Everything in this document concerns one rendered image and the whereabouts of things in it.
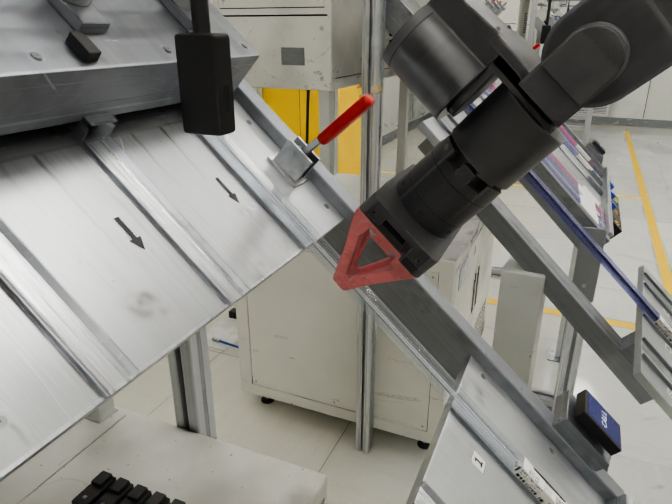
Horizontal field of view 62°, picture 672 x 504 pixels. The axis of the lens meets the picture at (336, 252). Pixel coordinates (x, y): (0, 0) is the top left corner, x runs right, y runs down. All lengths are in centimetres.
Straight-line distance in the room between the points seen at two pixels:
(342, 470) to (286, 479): 92
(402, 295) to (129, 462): 44
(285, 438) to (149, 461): 99
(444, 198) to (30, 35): 27
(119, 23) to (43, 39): 7
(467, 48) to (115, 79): 23
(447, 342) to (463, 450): 13
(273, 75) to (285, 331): 72
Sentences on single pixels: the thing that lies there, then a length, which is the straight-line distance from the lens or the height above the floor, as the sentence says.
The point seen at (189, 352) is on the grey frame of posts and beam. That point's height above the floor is 75.
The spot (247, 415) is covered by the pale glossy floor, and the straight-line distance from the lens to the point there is 186.
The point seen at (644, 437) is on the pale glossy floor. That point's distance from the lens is 199.
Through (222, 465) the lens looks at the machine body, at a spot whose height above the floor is 62.
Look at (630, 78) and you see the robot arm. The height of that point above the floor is 112.
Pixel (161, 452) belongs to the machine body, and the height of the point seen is 62.
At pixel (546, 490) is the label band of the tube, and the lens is 53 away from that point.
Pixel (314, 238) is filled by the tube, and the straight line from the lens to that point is 47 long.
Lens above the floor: 114
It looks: 22 degrees down
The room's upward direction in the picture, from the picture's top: straight up
